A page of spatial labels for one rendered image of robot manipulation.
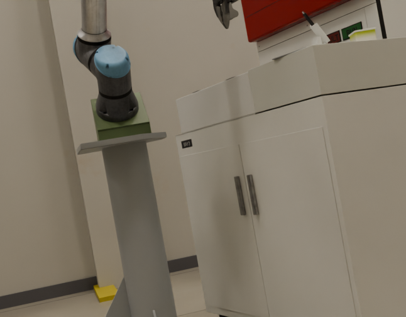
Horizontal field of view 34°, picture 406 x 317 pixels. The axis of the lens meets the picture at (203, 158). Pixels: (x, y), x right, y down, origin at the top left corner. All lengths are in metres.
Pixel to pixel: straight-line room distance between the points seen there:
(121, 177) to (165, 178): 2.20
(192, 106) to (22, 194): 2.07
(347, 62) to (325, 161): 0.30
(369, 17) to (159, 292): 1.30
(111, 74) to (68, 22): 2.18
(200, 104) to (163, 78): 2.04
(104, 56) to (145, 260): 0.70
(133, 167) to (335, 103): 0.75
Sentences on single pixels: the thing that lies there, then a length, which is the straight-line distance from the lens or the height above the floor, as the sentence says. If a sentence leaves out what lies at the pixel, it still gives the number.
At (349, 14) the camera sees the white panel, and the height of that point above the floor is 1.17.
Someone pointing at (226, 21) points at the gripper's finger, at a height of 1.17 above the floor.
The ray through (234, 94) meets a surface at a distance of 2.29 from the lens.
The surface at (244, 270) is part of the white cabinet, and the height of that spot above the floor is 0.27.
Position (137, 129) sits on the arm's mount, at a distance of 2.30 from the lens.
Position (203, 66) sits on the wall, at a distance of 4.60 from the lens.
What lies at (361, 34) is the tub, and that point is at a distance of 2.28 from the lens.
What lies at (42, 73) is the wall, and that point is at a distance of 4.46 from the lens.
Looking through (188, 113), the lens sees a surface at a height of 0.89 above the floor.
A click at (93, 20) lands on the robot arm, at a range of 2.27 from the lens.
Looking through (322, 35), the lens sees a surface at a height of 1.05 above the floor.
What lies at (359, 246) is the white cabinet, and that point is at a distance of 1.96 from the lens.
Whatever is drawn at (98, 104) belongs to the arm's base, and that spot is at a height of 0.95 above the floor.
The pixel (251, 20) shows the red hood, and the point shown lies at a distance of 3.19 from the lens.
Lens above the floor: 0.69
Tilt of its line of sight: level
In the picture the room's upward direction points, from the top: 10 degrees counter-clockwise
